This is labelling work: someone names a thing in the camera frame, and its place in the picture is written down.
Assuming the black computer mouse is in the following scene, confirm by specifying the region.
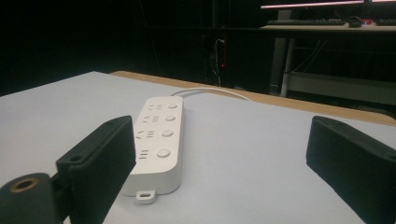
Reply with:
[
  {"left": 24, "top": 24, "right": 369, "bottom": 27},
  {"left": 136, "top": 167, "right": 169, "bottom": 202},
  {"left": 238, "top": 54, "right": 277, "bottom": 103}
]
[{"left": 347, "top": 18, "right": 364, "bottom": 29}]

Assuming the white power strip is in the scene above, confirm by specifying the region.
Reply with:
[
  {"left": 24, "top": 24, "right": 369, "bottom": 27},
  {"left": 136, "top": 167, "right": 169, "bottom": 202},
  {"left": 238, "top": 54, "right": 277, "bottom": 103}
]
[{"left": 120, "top": 95, "right": 185, "bottom": 206}]

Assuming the white power strip cable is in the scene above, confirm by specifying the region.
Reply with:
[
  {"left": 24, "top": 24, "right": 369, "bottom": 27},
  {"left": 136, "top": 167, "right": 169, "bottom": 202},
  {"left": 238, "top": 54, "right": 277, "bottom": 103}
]
[{"left": 170, "top": 87, "right": 252, "bottom": 102}]

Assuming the wooden desk with metal legs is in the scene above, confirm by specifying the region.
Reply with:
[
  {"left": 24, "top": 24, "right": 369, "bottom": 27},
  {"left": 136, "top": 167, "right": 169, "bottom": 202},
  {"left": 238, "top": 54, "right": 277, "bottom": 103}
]
[{"left": 260, "top": 23, "right": 396, "bottom": 106}]

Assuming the black keyboard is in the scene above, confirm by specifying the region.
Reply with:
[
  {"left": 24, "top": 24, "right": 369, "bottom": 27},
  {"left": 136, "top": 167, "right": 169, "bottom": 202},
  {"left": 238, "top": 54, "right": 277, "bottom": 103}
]
[{"left": 266, "top": 19, "right": 347, "bottom": 26}]

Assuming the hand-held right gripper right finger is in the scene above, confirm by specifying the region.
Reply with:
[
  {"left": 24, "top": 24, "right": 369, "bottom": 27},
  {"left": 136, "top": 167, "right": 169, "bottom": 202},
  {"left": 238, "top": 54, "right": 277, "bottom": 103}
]
[{"left": 305, "top": 115, "right": 396, "bottom": 224}]

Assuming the white table mat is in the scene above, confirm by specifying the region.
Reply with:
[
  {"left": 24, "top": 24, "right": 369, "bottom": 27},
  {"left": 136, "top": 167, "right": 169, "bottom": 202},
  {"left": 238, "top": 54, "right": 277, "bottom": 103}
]
[{"left": 0, "top": 71, "right": 396, "bottom": 224}]

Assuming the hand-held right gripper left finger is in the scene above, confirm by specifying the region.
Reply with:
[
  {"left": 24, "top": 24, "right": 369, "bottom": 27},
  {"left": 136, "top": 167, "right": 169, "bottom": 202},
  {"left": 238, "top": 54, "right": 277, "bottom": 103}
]
[{"left": 55, "top": 115, "right": 137, "bottom": 224}]

